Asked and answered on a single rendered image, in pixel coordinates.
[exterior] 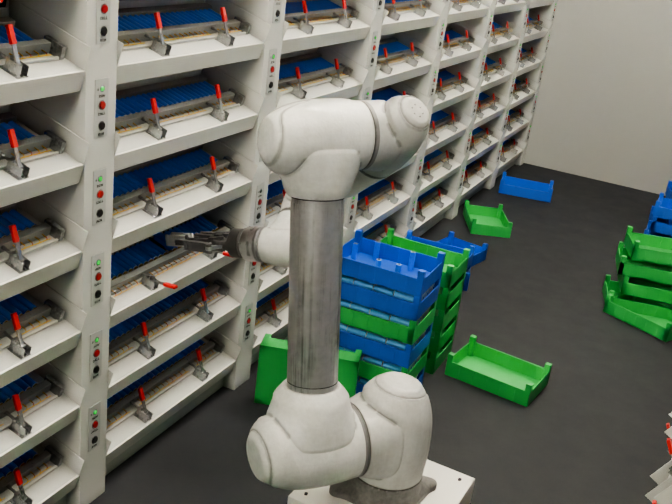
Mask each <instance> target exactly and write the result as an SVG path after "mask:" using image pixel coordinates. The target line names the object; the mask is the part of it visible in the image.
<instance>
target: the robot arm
mask: <svg viewBox="0 0 672 504"><path fill-rule="evenodd" d="M428 122H429V113H428V110H427V108H426V107H425V105H424V104H423V103H422V102H421V101H420V100H418V99H416V98H414V97H412V96H409V95H403V96H396V97H391V98H390V99H389V100H388V101H387V102H386V101H385V100H349V99H344V98H322V99H306V100H300V101H295V102H291V103H288V104H285V105H283V106H280V107H278V108H276V109H274V110H273V111H271V112H270V113H269V114H268V115H266V116H265V117H264V119H263V120H262V122H261V124H260V127H259V131H258V150H259V154H260V156H261V158H262V161H263V162H264V164H265V165H266V166H267V167H268V168H269V169H270V170H271V171H272V172H274V173H276V174H279V175H280V178H281V181H282V185H283V188H284V190H285V192H286V194H285V196H284V199H283V202H282V205H281V210H280V212H279V215H278V216H277V218H276V219H275V221H274V222H273V223H272V224H271V225H270V227H266V226H262V227H258V226H249V227H247V228H245V229H243V228H234V229H232V230H231V231H201V232H200V233H195V234H194V235H193V233H182V232H171V235H167V234H166V235H165V240H166V246H176V247H184V250H190V251H197V252H205V253H207V254H212V250H215V251H219V252H224V251H225V250H226V251H227V252H228V253H229V255H230V256H231V257H233V258H243V259H244V260H246V261H250V262H260V263H269V264H272V265H274V266H279V267H289V308H288V352H287V379H285V380H284V381H283V382H282V383H281V384H280V385H279V386H278V387H277V388H276V390H275V391H274V393H273V397H272V400H271V403H270V405H269V407H268V410H267V413H266V415H265V416H261V417H259V418H258V419H257V421H256V422H255V423H254V425H253V426H252V428H251V430H250V432H249V436H248V438H247V443H246V451H247V457H248V461H249V464H250V467H251V469H252V472H253V473H254V475H255V476H256V478H257V479H258V480H260V481H262V482H264V483H266V484H269V485H271V486H272V487H274V488H279V489H286V490H306V489H314V488H320V487H325V486H329V485H330V488H329V493H330V495H331V496H333V497H336V498H341V499H344V500H346V501H348V502H350V503H353V504H420V503H421V502H422V501H423V500H424V498H425V497H426V496H427V495H428V494H429V493H431V492H433V491H435V490H436V487H437V482H436V480H435V479H433V478H431V477H427V476H424V475H423V471H424V467H425V464H426V461H427V457H428V452H429V447H430V441H431V434H432V409H431V404H430V400H429V396H428V395H427V394H426V392H425V389H424V388H423V386H422V384H421V383H420V382H419V381H418V380H417V379H416V378H414V377H413V376H410V375H408V374H405V373H401V372H386V373H383V374H380V375H377V376H375V377H374V378H372V379H371V380H370V381H369V382H367V383H366V384H365V385H364V387H363V390H362V392H359V393H357V394H356V395H354V396H353V397H351V398H349V394H348V392H347V391H346V389H345V388H344V387H343V386H342V385H341V383H340V382H339V381H338V362H339V335H340V308H341V280H342V253H343V226H344V198H349V197H352V196H354V195H356V194H358V193H360V192H361V191H363V190H365V189H366V188H368V187H370V186H371V185H373V184H375V183H377V182H379V181H381V180H383V179H385V178H387V177H388V176H389V175H391V174H392V173H393V172H395V171H396V170H398V169H400V168H401V167H402V166H403V165H404V164H405V163H406V162H408V161H409V160H410V158H411V157H412V156H413V155H414V154H415V153H416V152H417V151H418V149H419V148H420V146H421V145H422V143H423V141H424V139H425V137H426V134H427V131H428V128H429V123H428Z"/></svg>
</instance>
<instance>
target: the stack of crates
mask: <svg viewBox="0 0 672 504"><path fill-rule="evenodd" d="M394 231H395V229H393V228H389V229H388V232H387V236H386V237H384V238H383V239H382V240H380V242H382V243H386V244H389V245H393V246H396V247H400V248H404V249H407V250H411V251H415V252H418V253H422V254H425V255H429V256H432V257H436V258H437V256H438V252H440V251H442V252H445V253H446V255H445V260H444V266H443V271H442V276H441V282H440V288H439V293H438V299H437V304H436V310H435V316H434V321H433V326H432V332H431V338H430V343H429V348H428V354H427V360H426V365H425V370H424V372H426V373H429V374H432V375H433V374H434V373H435V371H436V370H437V369H438V368H439V366H440V365H441V364H442V362H443V361H444V360H445V359H446V357H447V356H448V354H449V353H450V352H451V348H452V343H453V338H454V332H455V328H456V322H457V317H458V312H459V307H460V302H461V296H462V291H463V286H464V281H465V275H466V270H467V265H468V260H469V255H470V249H467V248H465V249H464V250H463V254H461V253H457V252H453V251H450V250H446V249H442V248H439V247H435V246H431V245H428V244H424V243H420V242H417V241H413V240H409V239H406V238H402V237H398V236H395V235H394Z"/></svg>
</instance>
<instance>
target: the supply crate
mask: <svg viewBox="0 0 672 504"><path fill-rule="evenodd" d="M362 236H363V230H361V229H357V230H356V231H355V238H353V239H352V240H350V241H349V242H347V243H346V244H344V245H343V253H342V274H343V275H347V276H350V277H354V278H357V279H360V280H364V281H367V282H370V283H374V284H377V285H381V286H384V287H387V288H391V289H394V290H397V291H401V292H404V293H407V294H411V295H414V296H418V297H421V296H422V295H423V294H424V293H425V292H426V291H427V290H428V289H429V288H430V287H431V286H432V285H433V284H434V283H435V282H436V281H437V280H438V279H439V278H440V277H441V276H442V271H443V266H444V260H445V255H446V253H445V252H442V251H440V252H438V256H437V258H436V257H432V256H429V255H425V254H422V253H418V252H416V257H415V263H414V269H413V271H408V270H407V269H408V263H409V257H410V251H411V250H407V249H404V248H400V247H396V246H393V245H389V244H386V243H382V242H381V244H380V251H379V258H380V259H382V263H381V267H377V266H375V262H376V261H374V260H372V259H373V252H374V245H375V240H371V239H368V238H364V237H362ZM354 242H356V243H359V246H358V253H357V260H353V259H351V254H352V246H353V243H354ZM396 263H400V264H402V268H401V273H398V272H395V266H396Z"/></svg>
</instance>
